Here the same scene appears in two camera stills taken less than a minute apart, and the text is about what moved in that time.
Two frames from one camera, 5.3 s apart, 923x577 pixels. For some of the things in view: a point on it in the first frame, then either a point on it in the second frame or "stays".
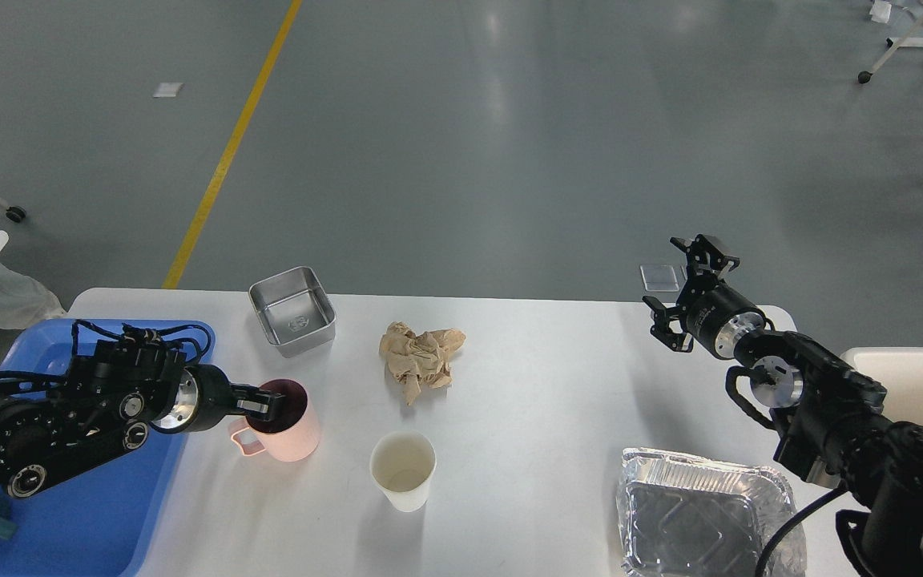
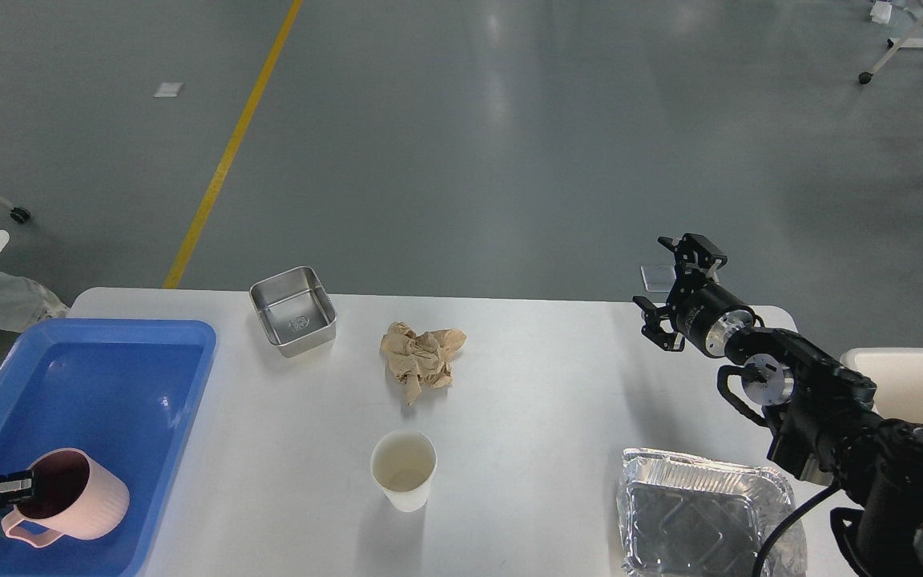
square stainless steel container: (294, 311) stays
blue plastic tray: (91, 523) stays
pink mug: (293, 434) → (73, 495)
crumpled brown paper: (413, 359) stays
